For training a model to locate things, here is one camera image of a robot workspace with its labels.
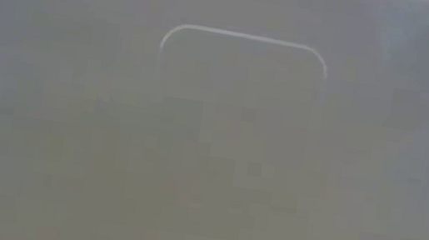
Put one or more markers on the translucent plastic bin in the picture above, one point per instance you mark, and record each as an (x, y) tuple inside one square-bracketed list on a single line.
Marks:
[(212, 136)]

